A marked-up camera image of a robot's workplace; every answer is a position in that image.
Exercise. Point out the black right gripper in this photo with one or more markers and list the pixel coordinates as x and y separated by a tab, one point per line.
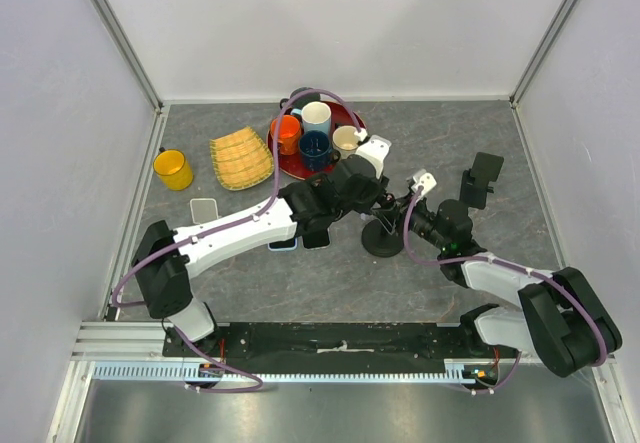
388	216

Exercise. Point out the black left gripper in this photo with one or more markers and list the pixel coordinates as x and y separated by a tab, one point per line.
365	208

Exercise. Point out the black round-base phone stand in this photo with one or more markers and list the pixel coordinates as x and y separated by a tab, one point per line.
376	240

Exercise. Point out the clear cased black phone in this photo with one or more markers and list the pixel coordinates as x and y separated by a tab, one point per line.
316	240

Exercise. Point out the light blue cased phone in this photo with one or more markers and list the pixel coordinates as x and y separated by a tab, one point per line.
286	245

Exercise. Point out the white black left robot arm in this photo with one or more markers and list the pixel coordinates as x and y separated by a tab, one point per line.
167	259

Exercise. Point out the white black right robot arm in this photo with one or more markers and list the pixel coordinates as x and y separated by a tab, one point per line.
553	315

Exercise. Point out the black block phone stand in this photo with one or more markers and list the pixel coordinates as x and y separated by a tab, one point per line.
476	181

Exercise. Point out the white phone stand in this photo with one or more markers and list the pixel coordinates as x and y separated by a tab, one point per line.
203	210

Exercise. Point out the cream dimpled mug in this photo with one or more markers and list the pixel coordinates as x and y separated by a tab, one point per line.
345	141

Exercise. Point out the dark blue mug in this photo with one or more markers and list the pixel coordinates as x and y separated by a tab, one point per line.
316	151

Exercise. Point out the red round tray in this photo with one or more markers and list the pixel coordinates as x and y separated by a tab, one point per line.
293	165

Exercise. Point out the light blue mug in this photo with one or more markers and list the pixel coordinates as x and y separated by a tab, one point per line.
314	116

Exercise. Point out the orange mug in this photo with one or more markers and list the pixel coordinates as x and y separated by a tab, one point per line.
290	131

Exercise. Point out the dark grey mug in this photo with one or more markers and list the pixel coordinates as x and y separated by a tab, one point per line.
299	98

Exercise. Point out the woven bamboo tray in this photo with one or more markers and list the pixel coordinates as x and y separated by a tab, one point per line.
241	160

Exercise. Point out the yellow mug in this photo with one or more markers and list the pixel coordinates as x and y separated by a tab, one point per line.
172	167

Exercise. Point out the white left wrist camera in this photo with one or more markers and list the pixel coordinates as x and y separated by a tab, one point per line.
373	149

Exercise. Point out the grey slotted cable duct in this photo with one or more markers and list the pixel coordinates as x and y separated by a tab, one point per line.
192	372

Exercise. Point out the right aluminium frame post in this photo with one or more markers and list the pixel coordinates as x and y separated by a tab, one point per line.
544	47

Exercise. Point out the aluminium frame post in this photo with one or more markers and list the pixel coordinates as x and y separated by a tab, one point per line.
126	50
544	47

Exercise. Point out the left aluminium frame post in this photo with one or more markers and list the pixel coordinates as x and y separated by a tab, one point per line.
126	50

